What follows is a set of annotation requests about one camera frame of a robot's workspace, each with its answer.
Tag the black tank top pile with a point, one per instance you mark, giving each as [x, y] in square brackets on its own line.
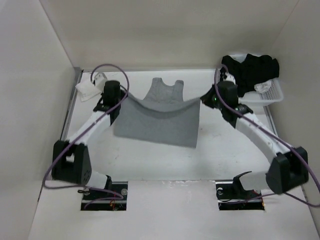
[252, 71]

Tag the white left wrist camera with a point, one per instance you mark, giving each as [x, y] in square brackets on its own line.
[99, 80]

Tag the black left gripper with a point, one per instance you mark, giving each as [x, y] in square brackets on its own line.
[123, 95]

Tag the white crumpled tank top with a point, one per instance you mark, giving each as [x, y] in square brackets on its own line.
[263, 87]

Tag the white folded tank top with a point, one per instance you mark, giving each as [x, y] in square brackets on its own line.
[87, 90]

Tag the white plastic laundry basket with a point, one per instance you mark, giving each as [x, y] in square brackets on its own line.
[273, 95]

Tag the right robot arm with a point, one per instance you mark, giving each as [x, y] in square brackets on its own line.
[287, 165]

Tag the grey tank top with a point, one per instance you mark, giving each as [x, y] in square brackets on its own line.
[162, 116]

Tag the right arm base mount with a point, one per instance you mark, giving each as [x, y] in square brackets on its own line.
[232, 197]

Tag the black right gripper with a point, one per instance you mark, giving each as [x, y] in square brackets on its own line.
[206, 98]

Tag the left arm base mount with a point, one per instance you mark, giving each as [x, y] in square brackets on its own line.
[114, 199]

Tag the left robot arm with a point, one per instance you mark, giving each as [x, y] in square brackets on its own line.
[71, 157]

